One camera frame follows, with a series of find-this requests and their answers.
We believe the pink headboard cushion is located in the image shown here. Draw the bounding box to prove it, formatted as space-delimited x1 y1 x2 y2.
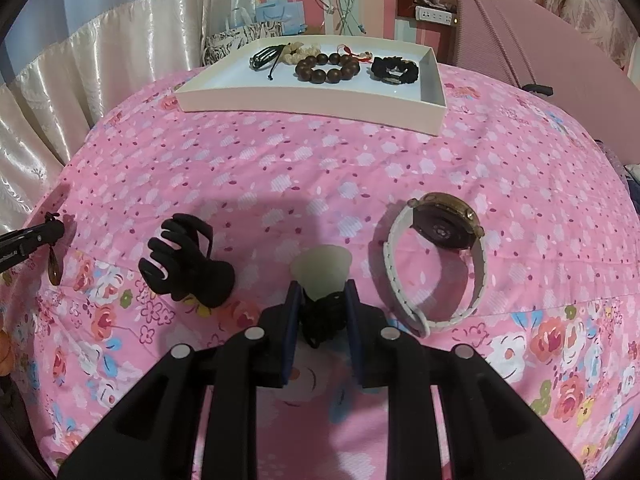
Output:
454 0 639 164

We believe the white strap wristwatch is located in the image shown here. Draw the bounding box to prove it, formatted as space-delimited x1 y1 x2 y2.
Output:
383 192 487 338

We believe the black hair claw clip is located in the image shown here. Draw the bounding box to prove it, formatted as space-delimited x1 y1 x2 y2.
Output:
138 214 235 309

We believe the brown wooden bead bracelet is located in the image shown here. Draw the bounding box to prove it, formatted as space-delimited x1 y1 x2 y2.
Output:
293 52 362 85

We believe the cream satin curtain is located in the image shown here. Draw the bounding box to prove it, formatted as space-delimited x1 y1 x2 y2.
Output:
1 0 258 232

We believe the white power strip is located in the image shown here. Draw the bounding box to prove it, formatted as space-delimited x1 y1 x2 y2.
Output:
414 6 458 26

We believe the light blue paper bag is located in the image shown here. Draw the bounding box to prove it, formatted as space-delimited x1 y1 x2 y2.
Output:
226 0 307 36

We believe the pink floral bedsheet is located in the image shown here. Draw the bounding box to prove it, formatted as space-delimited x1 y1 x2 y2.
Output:
1 66 639 478

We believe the black white patterned tote bag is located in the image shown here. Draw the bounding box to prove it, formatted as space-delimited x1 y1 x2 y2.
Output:
201 21 283 65

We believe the white shallow tray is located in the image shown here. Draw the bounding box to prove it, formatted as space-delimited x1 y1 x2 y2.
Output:
176 35 447 136

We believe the black scrunchie with charm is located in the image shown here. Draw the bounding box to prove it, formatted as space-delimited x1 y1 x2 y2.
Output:
370 56 420 84

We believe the beige fabric flower scrunchie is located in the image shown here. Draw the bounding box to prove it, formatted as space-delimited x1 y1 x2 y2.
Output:
279 41 320 65

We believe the red string bracelet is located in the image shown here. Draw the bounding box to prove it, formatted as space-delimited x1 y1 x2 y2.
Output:
335 43 374 64

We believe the pale jade pendant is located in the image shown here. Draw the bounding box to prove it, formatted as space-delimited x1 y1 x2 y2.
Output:
290 244 354 351

